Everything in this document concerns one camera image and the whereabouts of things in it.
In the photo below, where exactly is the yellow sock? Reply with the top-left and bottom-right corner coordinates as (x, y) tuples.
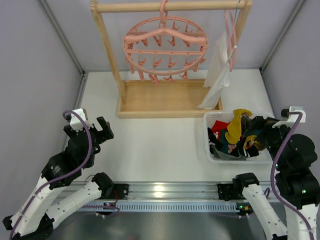
(224, 108), (253, 145)
(243, 135), (257, 150)

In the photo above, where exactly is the pink round clip hanger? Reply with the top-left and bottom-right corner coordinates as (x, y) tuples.
(123, 0), (208, 85)

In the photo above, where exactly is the red green christmas sock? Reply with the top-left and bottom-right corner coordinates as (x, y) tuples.
(242, 128), (263, 138)

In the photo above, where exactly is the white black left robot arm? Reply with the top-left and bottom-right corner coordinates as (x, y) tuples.
(2, 111), (114, 240)

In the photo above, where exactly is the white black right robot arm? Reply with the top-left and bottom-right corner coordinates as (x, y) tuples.
(232, 112), (320, 240)

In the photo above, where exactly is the pink clothes hanger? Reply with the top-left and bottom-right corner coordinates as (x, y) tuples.
(223, 9), (238, 72)

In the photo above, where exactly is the white perforated plastic basket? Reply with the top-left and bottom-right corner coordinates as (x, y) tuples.
(202, 110), (272, 165)

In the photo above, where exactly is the wooden clothes rack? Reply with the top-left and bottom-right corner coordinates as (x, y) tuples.
(90, 0), (253, 119)

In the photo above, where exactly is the white cloth garment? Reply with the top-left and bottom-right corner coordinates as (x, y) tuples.
(197, 32), (231, 110)

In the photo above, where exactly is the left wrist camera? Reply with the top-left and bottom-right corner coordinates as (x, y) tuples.
(62, 108), (93, 132)

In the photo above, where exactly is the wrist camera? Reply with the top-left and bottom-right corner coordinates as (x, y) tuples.
(272, 106), (306, 129)
(62, 108), (93, 132)

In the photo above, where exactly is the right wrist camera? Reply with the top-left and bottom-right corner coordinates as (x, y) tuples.
(272, 106), (306, 129)

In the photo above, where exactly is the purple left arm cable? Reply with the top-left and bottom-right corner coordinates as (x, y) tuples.
(8, 109), (121, 240)

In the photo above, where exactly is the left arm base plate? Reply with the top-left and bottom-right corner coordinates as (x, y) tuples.
(109, 183), (130, 200)

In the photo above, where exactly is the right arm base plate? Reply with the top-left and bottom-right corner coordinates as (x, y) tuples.
(217, 183), (245, 201)

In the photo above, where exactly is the aluminium mounting rail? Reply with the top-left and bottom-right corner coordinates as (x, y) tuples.
(114, 181), (223, 202)

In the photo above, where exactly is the grey slotted cable duct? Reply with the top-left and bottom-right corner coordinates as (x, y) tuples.
(80, 201), (252, 213)

